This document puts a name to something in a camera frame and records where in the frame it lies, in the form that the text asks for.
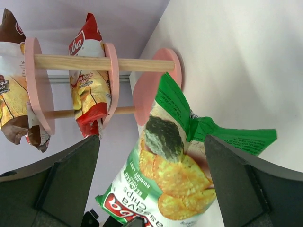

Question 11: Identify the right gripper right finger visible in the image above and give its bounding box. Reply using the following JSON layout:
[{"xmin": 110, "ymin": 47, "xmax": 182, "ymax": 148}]
[{"xmin": 205, "ymin": 136, "xmax": 303, "ymax": 227}]

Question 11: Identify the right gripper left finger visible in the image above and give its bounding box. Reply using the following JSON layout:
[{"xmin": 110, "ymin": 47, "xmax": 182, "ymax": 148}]
[{"xmin": 0, "ymin": 136, "xmax": 100, "ymax": 227}]

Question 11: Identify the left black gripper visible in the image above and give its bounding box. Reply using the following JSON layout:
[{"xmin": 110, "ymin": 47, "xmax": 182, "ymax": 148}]
[{"xmin": 81, "ymin": 209, "xmax": 144, "ymax": 227}]

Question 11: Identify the green Chuba chips bag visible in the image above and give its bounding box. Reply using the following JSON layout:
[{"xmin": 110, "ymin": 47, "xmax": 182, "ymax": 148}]
[{"xmin": 96, "ymin": 73, "xmax": 277, "ymax": 227}]

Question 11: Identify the pink three-tier wooden shelf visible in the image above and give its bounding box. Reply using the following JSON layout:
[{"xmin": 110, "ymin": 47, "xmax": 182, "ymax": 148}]
[{"xmin": 24, "ymin": 38, "xmax": 182, "ymax": 135}]

